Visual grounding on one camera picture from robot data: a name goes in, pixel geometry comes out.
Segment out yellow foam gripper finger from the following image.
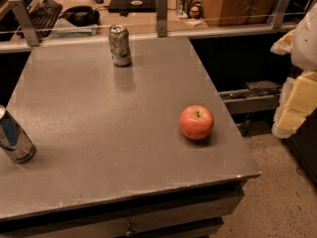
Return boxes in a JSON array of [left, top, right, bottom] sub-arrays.
[[270, 30, 294, 56], [271, 71, 317, 139]]

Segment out green white 7up can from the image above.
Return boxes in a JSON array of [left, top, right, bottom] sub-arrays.
[[108, 25, 132, 66]]

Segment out blue silver energy drink can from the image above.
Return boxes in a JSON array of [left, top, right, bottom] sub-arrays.
[[0, 105, 36, 163]]

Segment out brown cardboard box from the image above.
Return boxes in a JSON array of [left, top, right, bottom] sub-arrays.
[[201, 0, 277, 27]]

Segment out small round jar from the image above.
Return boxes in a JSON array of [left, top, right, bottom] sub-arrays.
[[188, 6, 200, 19]]

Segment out red apple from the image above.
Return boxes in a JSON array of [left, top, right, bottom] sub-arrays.
[[179, 105, 214, 140]]

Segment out cans on back desk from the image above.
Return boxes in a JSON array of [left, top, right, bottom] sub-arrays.
[[176, 0, 193, 18]]

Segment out black laptop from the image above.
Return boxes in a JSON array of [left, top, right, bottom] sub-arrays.
[[108, 0, 157, 13]]

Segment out glass divider panel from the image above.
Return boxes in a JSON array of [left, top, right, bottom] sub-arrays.
[[0, 13, 298, 40]]

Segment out black headphones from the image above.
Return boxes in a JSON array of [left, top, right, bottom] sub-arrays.
[[61, 6, 100, 27]]

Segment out black keyboard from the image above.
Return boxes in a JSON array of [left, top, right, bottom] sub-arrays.
[[28, 0, 62, 38]]

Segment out metal bracket right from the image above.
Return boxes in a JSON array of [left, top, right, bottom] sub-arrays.
[[270, 0, 290, 29]]

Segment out table drawer with handle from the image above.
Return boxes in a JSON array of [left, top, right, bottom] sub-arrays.
[[1, 190, 244, 238]]

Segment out metal bracket left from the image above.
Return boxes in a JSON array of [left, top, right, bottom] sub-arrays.
[[9, 0, 41, 47]]

